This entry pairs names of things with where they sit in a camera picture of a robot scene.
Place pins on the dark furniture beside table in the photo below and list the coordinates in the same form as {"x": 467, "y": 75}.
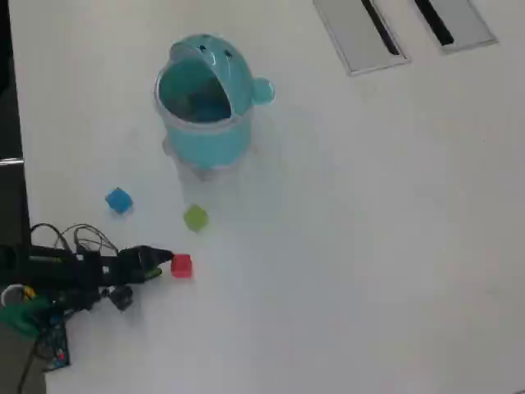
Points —
{"x": 10, "y": 123}

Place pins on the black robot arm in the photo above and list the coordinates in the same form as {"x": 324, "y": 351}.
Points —
{"x": 61, "y": 267}

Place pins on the silver table grommet plate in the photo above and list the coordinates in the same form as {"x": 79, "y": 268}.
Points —
{"x": 471, "y": 20}
{"x": 357, "y": 37}

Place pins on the blue circuit board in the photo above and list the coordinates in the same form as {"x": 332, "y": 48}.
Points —
{"x": 57, "y": 349}

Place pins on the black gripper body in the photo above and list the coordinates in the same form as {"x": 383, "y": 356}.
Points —
{"x": 119, "y": 268}

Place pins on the blue lego block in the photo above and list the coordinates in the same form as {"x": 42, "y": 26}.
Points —
{"x": 119, "y": 200}

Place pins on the yellow connector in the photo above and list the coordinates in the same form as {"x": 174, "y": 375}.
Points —
{"x": 28, "y": 293}

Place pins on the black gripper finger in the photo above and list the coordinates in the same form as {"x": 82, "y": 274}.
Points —
{"x": 152, "y": 273}
{"x": 156, "y": 254}

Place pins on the red lego block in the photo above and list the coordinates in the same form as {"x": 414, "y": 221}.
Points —
{"x": 181, "y": 266}

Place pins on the green lego block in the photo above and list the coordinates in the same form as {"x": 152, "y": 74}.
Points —
{"x": 195, "y": 217}

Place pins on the teal frog-shaped bin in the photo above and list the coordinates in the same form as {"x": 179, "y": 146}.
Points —
{"x": 205, "y": 139}

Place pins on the green table clamp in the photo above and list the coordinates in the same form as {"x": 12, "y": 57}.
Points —
{"x": 24, "y": 316}

